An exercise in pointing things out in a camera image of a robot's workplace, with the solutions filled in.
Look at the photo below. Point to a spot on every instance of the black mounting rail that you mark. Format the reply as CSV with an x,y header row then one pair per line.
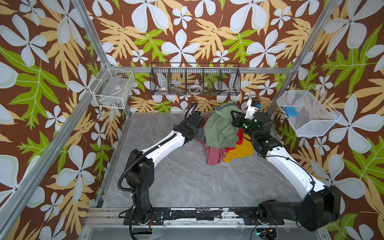
x,y
243,216

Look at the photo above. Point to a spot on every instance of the red cloth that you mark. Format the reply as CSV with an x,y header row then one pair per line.
x,y
240,135

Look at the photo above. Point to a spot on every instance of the white wire basket left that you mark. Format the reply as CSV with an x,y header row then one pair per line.
x,y
111,87

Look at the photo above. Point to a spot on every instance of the black wire basket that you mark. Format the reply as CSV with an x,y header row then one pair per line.
x,y
195,79

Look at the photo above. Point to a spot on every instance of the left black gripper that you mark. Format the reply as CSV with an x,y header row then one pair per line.
x,y
184,124

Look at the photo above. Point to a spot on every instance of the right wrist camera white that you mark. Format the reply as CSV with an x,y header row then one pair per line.
x,y
253,106

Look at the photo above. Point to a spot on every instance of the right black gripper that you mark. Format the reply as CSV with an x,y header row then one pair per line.
x,y
237,120

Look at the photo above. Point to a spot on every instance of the olive green cloth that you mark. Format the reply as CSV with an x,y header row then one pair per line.
x,y
219,131

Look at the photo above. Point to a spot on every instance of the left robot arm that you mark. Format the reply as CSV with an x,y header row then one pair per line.
x,y
139,173

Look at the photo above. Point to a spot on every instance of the blue object in basket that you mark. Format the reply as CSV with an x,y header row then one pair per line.
x,y
291,111

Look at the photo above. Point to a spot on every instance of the dusty pink cloth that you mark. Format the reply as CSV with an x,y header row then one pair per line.
x,y
214,155

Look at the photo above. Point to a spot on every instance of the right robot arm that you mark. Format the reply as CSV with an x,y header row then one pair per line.
x,y
319,204

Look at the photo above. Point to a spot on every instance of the yellow cloth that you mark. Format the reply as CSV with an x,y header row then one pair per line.
x,y
243,148

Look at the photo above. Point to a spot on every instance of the white mesh basket right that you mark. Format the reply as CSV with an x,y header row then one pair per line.
x,y
316,116

